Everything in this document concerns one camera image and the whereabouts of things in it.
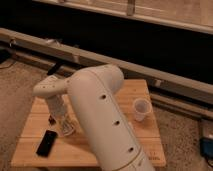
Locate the red and black small object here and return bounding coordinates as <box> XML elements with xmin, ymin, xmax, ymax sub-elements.
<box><xmin>48</xmin><ymin>115</ymin><xmax>56</xmax><ymax>125</ymax></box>

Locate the clear plastic cup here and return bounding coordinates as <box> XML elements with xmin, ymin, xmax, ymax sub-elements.
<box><xmin>133</xmin><ymin>98</ymin><xmax>152</xmax><ymax>122</ymax></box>

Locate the blue box on floor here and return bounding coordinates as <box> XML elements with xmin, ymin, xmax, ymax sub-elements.
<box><xmin>200</xmin><ymin>137</ymin><xmax>213</xmax><ymax>159</ymax></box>

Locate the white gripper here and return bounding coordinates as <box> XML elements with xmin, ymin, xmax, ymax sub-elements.
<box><xmin>58</xmin><ymin>116</ymin><xmax>75</xmax><ymax>136</ymax></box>

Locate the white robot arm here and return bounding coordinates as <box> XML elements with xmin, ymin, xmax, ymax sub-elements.
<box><xmin>33</xmin><ymin>64</ymin><xmax>155</xmax><ymax>171</ymax></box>

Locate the black rectangular phone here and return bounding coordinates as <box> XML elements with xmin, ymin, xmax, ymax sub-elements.
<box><xmin>36</xmin><ymin>130</ymin><xmax>57</xmax><ymax>157</ymax></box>

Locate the black handle on rail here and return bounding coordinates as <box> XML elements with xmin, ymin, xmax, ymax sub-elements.
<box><xmin>47</xmin><ymin>62</ymin><xmax>62</xmax><ymax>76</ymax></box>

